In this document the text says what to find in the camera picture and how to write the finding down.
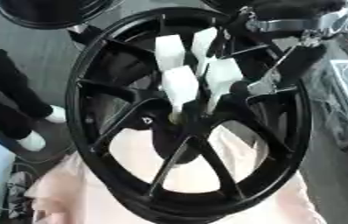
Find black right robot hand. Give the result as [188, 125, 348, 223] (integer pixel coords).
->
[226, 0, 348, 96]

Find black spoked wheel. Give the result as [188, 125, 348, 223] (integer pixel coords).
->
[64, 7, 315, 224]

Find black round wheel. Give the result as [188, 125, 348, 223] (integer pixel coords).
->
[0, 0, 119, 31]

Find person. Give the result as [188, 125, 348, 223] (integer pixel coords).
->
[0, 21, 70, 152]

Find tangled dark cables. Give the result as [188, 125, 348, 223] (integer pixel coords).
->
[1, 171, 37, 221]

